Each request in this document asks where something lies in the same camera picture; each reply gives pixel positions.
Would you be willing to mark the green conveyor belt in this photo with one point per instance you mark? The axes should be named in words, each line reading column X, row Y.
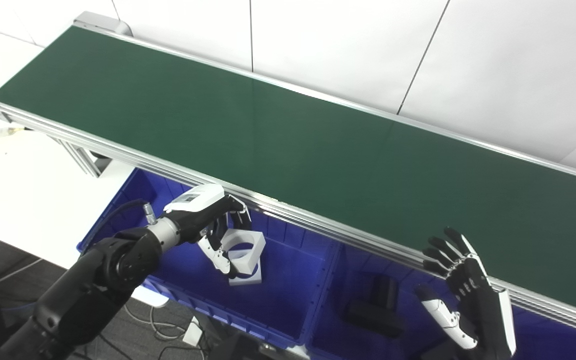
column 318, row 220
column 293, row 150

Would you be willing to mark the blue plastic bin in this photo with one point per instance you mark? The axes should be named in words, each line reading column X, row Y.
column 368, row 260
column 288, row 280

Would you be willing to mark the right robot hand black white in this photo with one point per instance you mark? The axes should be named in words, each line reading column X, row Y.
column 483, row 310

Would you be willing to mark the aluminium conveyor leg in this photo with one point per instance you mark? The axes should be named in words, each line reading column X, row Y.
column 80, row 157

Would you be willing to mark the black block part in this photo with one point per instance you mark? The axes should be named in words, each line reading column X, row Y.
column 378, row 315

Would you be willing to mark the white power adapter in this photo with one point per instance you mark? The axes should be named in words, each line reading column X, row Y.
column 193, row 332

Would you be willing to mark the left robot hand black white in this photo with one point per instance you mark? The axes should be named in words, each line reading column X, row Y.
column 195, row 205

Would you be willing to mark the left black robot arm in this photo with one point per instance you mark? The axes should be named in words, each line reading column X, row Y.
column 93, row 285

